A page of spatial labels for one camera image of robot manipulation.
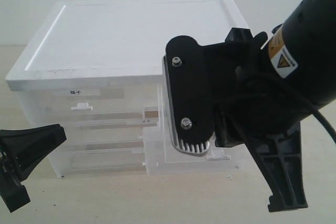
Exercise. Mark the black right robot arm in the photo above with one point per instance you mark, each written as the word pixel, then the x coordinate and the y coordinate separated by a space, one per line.
pixel 301 53

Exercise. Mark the black wrist camera with heatsink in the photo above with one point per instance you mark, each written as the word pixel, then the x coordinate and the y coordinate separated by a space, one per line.
pixel 189 101

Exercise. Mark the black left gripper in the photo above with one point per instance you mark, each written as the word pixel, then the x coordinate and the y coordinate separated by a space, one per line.
pixel 21 152

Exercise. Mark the wide translucent drawer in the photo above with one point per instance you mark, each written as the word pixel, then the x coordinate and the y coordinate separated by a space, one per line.
pixel 105 135
pixel 156 157

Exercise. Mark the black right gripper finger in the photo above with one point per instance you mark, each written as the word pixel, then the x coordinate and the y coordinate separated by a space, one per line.
pixel 279 159

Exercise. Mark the white translucent drawer cabinet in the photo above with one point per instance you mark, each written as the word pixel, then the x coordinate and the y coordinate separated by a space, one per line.
pixel 114 43

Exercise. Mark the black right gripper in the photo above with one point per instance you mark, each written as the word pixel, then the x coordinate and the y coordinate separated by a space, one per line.
pixel 245 103

